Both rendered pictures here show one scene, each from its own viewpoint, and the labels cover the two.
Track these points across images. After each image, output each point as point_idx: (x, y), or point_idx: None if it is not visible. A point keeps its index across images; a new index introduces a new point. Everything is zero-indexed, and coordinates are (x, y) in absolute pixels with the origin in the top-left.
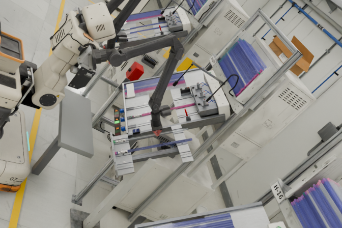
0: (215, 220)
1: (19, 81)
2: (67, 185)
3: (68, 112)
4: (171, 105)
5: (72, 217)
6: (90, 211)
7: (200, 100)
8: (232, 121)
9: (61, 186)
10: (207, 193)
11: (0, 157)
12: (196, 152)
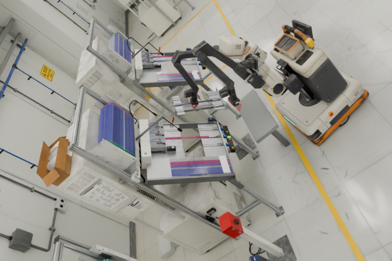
0: (164, 78)
1: (276, 53)
2: (265, 158)
3: (261, 110)
4: (186, 207)
5: (252, 142)
6: (245, 157)
7: (160, 131)
8: None
9: (268, 153)
10: None
11: (290, 93)
12: None
